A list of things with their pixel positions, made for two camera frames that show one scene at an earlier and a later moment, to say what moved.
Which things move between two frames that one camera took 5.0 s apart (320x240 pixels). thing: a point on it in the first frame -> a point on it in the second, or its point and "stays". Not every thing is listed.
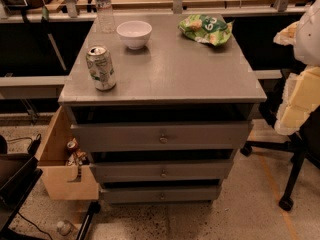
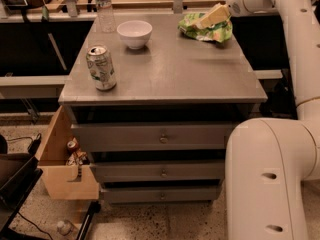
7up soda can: [100, 68] stays
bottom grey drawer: [118, 195] stays
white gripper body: [308, 39] -> [235, 4]
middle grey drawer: [162, 170] stays
